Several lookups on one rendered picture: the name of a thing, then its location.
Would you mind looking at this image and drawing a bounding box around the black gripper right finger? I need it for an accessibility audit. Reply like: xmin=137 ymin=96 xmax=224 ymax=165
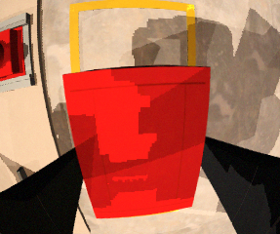
xmin=201 ymin=136 xmax=280 ymax=234

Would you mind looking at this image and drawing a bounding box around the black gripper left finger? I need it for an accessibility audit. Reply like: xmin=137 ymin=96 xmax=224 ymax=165
xmin=0 ymin=147 xmax=84 ymax=234

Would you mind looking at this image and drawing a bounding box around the yellow rectangular outline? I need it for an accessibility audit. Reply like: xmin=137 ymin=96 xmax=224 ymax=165
xmin=69 ymin=0 xmax=197 ymax=73

